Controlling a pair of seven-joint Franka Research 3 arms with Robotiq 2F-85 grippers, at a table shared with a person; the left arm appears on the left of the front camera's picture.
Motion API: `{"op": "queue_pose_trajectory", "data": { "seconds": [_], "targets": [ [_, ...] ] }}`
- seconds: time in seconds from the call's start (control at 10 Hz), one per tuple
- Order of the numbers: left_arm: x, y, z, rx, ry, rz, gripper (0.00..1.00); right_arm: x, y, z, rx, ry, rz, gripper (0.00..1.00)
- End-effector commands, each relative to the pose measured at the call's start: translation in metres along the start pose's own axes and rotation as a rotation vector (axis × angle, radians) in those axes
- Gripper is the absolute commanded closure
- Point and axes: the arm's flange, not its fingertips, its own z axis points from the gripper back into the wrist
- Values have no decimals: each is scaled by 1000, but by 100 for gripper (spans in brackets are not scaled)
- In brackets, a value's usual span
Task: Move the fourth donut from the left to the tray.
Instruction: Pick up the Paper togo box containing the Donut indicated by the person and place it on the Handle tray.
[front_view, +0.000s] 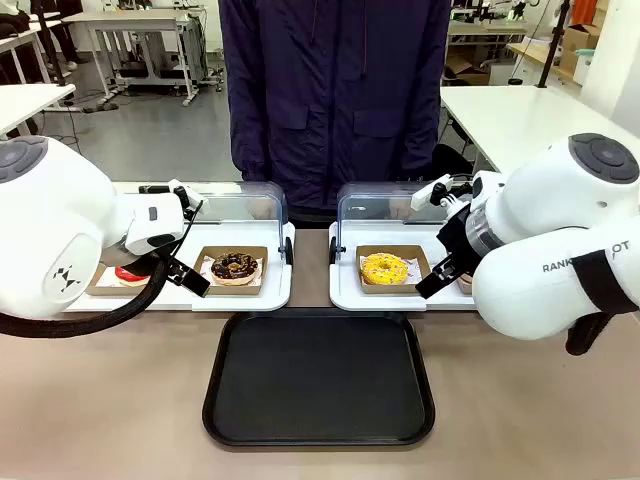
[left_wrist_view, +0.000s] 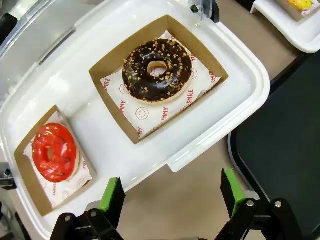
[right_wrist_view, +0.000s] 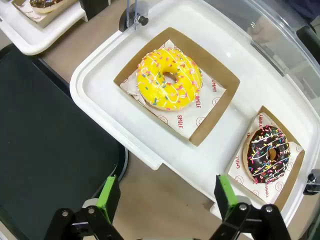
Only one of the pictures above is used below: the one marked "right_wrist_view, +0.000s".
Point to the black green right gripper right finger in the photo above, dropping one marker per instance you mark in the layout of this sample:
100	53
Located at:
226	195

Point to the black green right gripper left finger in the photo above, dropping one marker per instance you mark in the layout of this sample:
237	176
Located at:
107	200

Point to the chocolate donut with coloured sprinkles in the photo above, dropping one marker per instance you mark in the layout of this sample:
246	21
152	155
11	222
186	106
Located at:
257	155

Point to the brown cardboard donut tray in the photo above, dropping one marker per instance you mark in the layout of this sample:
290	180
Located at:
291	185
50	21
212	65

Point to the black plastic serving tray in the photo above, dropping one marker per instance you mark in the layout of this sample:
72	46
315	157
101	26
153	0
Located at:
50	125

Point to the yellow sprinkled donut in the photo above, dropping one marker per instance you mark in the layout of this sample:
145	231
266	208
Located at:
150	82

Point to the chocolate glazed donut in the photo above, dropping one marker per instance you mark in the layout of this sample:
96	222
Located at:
47	7

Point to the white printed paper liner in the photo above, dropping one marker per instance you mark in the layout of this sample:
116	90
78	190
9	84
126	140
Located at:
200	117
240	170
27	11

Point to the black lid hinge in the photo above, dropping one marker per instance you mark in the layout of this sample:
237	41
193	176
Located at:
123	22
312	183

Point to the white display case base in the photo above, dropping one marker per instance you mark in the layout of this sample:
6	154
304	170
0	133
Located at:
105	100
37	40

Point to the clear display case lid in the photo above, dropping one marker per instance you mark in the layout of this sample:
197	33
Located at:
275	32

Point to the person in navy jacket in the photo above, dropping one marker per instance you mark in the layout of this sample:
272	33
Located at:
305	7

